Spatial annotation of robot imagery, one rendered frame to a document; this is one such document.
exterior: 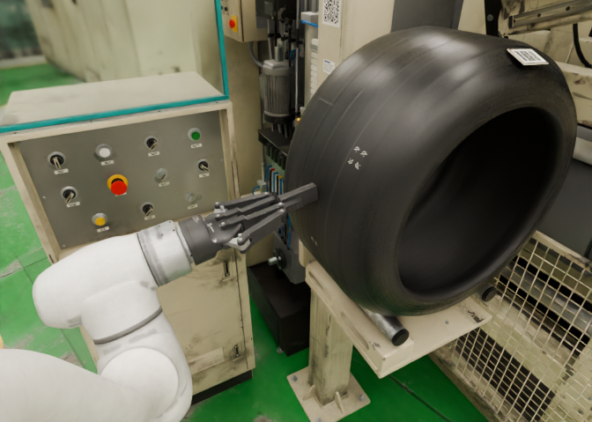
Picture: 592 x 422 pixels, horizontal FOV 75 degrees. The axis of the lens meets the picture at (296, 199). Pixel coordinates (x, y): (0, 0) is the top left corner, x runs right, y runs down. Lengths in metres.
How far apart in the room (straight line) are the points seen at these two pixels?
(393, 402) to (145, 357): 1.44
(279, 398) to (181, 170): 1.11
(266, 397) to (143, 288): 1.33
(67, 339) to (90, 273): 1.74
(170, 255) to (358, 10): 0.64
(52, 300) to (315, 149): 0.46
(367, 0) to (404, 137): 0.42
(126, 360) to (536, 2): 1.05
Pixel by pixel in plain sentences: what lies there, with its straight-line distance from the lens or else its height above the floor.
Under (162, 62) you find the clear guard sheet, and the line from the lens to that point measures 1.07.
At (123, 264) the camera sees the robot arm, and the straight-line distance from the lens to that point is 0.59.
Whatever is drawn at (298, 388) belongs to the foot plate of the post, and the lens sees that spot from 1.87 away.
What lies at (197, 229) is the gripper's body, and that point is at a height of 1.26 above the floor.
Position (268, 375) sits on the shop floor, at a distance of 1.93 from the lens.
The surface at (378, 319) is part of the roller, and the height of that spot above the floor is 0.91.
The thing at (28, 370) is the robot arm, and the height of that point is 1.38.
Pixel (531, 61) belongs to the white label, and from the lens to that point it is 0.74.
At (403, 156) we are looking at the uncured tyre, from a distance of 0.61.
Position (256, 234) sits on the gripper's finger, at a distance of 0.61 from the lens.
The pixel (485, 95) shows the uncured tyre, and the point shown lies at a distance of 0.67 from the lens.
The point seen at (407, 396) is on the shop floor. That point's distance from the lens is 1.93.
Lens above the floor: 1.60
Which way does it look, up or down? 32 degrees down
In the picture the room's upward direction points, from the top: straight up
